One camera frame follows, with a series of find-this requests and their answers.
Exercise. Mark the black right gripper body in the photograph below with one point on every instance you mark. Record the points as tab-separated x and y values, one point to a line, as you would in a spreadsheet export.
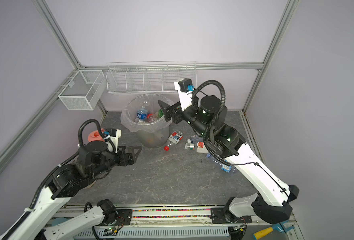
174	113

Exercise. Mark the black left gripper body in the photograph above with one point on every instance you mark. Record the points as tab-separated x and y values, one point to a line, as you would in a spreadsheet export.
121	159

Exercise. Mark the green soda bottle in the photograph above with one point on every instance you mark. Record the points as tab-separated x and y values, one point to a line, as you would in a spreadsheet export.
160	113

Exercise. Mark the red cap brown bottle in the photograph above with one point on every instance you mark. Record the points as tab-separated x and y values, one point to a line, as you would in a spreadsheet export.
152	118

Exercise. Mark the pepsi blue label bottle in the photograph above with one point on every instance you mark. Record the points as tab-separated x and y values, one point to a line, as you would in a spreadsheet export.
143	110

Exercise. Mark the light blue label bottle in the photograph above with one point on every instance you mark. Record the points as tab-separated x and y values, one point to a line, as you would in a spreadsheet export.
224	167

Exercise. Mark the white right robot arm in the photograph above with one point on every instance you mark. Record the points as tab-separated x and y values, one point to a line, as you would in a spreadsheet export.
204	109

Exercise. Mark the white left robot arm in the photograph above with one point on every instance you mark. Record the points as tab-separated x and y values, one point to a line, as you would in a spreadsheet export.
97	154

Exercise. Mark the grey mesh waste bin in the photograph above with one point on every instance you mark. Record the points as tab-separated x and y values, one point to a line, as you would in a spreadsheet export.
153	140

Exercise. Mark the clear plastic bin liner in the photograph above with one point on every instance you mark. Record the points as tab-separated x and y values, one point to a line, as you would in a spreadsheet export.
130	120

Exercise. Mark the pink plastic watering can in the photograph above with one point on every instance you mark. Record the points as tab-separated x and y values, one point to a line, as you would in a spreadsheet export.
95	136

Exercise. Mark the blue yellow toy rake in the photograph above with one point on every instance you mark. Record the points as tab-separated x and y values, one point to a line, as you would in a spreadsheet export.
280	227

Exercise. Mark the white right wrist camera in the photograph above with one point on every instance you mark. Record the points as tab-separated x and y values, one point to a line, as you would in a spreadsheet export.
185	90

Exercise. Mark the white wire wall shelf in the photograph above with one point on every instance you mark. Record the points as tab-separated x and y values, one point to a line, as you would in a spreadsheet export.
148	77

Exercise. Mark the white mesh wall basket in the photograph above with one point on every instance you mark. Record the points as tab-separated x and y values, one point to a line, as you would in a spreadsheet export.
84	90

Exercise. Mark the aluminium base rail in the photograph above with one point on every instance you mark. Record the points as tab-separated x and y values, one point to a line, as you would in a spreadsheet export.
160	223

